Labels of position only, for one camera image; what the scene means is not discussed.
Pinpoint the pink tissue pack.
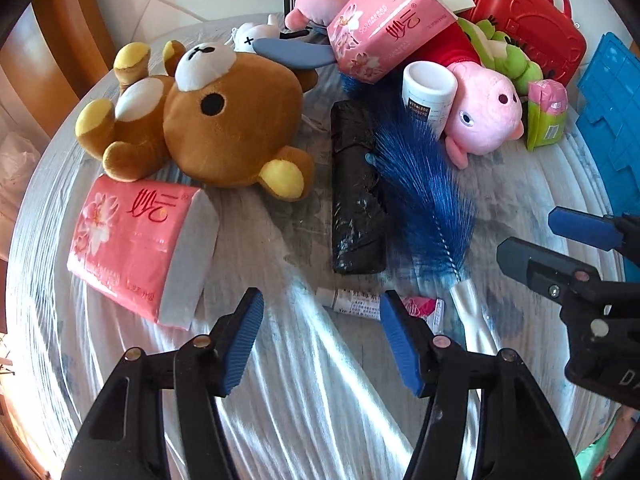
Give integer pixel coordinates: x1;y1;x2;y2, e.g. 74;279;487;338
66;175;220;332
326;0;458;85

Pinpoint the blue bristle brush white handle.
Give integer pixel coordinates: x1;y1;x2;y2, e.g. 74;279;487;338
342;75;501;356

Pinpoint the brown bear plush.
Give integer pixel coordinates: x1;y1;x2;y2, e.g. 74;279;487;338
75;40;316;203

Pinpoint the white bottle dark label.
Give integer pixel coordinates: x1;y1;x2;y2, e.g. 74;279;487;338
402;61;458;138

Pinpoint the white pink ointment tube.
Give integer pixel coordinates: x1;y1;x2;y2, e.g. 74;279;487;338
316;287;446;333

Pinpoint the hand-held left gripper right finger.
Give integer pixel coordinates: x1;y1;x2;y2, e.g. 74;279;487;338
379;290;581;480

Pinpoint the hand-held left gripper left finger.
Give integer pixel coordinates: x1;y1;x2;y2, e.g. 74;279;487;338
60;287;265;480

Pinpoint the pink green soft packet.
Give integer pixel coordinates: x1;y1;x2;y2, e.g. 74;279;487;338
525;80;570;151

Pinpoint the black garbage bag roll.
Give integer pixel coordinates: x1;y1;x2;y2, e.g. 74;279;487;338
330;100;388;276

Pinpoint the blue plastic storage crate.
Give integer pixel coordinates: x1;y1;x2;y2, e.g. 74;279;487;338
575;31;640;246

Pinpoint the small white plush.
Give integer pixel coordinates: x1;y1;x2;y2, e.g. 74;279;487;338
232;14;281;53

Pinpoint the green frog plush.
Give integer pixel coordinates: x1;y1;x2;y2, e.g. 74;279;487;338
457;16;543;93

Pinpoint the pink pig plush red dress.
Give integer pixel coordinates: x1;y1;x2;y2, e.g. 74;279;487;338
420;22;526;170

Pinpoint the pink plush with suction cup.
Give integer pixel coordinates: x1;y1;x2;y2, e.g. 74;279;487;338
285;0;361;31

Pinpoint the red small suitcase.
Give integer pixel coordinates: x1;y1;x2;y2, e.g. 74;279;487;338
467;0;588;88

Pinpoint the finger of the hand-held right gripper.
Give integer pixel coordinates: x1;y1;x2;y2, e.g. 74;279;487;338
496;237;607;312
547;206;640;262

